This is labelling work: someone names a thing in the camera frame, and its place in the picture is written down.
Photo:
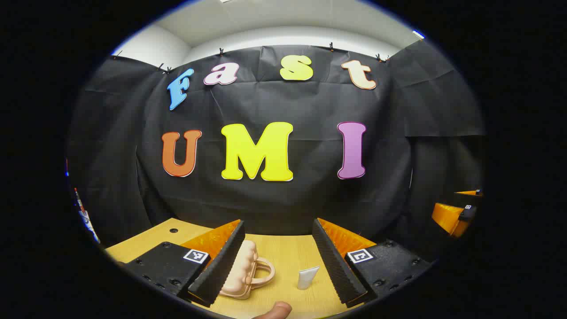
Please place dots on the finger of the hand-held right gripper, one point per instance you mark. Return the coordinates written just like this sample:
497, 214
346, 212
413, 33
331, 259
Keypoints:
470, 193
449, 218

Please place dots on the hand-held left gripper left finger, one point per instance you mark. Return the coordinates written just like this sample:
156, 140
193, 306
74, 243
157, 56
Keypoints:
221, 270

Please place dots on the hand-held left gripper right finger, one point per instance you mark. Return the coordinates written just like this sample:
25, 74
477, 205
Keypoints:
334, 266

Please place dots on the pink hard-shell suitcase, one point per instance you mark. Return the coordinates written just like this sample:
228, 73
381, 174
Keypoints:
243, 266

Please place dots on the colourful printed panel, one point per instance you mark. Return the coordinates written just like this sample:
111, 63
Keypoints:
85, 217

